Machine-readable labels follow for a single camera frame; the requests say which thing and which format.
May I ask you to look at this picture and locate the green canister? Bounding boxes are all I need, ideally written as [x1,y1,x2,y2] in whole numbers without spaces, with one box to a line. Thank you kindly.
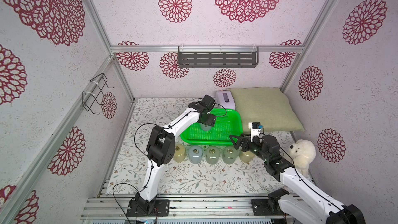
[223,146,239,164]
[206,146,220,165]

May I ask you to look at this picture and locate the yellow canister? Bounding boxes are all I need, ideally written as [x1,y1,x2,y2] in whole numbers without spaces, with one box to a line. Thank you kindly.
[239,151,255,163]
[173,144,186,163]

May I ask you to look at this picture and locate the green plastic basket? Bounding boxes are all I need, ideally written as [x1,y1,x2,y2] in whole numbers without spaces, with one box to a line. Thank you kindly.
[180,108,243,146]

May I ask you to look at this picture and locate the blue-grey canister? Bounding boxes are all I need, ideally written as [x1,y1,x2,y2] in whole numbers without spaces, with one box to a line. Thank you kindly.
[188,145,203,164]

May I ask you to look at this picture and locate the blue canister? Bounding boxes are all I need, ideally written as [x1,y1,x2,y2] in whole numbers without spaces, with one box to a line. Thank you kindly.
[200,124,212,131]

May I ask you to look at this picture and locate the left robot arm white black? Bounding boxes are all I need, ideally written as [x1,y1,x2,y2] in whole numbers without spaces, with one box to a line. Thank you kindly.
[125,95,217,217]

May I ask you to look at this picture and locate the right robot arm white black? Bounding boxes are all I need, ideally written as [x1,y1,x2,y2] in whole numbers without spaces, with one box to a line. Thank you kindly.
[230,134,365,224]

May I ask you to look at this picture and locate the lavender tissue box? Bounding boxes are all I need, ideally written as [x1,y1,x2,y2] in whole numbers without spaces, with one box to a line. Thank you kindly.
[215,90,236,110]

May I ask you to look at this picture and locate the green pillow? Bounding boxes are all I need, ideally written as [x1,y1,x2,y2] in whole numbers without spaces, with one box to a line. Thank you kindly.
[230,87,305,134]

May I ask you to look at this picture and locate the white plush bear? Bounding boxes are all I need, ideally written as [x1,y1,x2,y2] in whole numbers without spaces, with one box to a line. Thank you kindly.
[288,140,316,177]

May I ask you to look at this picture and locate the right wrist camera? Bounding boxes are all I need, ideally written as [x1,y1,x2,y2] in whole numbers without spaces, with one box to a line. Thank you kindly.
[248,122,263,143]

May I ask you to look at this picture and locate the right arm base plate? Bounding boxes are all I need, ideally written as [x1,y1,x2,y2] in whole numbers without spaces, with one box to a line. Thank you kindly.
[251,198,289,216]

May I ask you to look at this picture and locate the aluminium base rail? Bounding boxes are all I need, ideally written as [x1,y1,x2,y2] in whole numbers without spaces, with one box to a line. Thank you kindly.
[80,195,312,220]

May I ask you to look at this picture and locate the grey wall shelf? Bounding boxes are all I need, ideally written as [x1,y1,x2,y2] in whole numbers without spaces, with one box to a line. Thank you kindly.
[177,47,259,68]

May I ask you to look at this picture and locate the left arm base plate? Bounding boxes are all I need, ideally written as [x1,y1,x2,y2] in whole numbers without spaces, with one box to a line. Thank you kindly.
[126,199,170,217]

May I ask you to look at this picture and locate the black wire wall rack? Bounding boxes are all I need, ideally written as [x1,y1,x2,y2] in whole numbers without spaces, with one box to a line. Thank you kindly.
[81,73,114,115]

